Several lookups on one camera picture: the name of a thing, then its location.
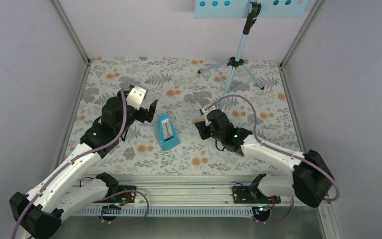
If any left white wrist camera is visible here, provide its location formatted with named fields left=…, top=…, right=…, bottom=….
left=126, top=85, right=148, bottom=110

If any blue metronome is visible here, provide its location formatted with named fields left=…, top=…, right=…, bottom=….
left=155, top=114, right=180, bottom=151

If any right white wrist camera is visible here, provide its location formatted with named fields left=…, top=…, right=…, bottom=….
left=200, top=107, right=211, bottom=126

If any aluminium frame post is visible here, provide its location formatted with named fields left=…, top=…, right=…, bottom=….
left=280, top=0, right=324, bottom=71
left=51, top=0, right=91, bottom=67

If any right aluminium frame post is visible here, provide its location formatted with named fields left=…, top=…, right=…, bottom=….
left=280, top=0, right=324, bottom=71

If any aluminium mounting rail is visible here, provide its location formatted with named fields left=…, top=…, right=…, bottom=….
left=32, top=179, right=332, bottom=208

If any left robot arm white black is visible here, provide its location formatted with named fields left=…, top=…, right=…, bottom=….
left=9, top=94, right=158, bottom=239

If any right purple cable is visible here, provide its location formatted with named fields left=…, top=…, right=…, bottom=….
left=200, top=95, right=341, bottom=226

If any light blue music stand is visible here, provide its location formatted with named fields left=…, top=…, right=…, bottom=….
left=194, top=0, right=309, bottom=96

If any purple cable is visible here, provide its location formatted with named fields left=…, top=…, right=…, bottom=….
left=10, top=88, right=150, bottom=239
left=200, top=95, right=341, bottom=226

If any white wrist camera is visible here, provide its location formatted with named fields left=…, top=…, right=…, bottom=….
left=126, top=85, right=148, bottom=110
left=200, top=107, right=211, bottom=126

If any floral patterned table mat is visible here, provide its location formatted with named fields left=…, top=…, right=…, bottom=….
left=65, top=57, right=299, bottom=176

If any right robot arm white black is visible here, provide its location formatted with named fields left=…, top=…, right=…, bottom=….
left=195, top=107, right=333, bottom=208

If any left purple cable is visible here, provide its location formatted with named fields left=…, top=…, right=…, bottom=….
left=10, top=88, right=150, bottom=239

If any left aluminium frame post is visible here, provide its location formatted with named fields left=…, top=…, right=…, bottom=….
left=51, top=0, right=91, bottom=67

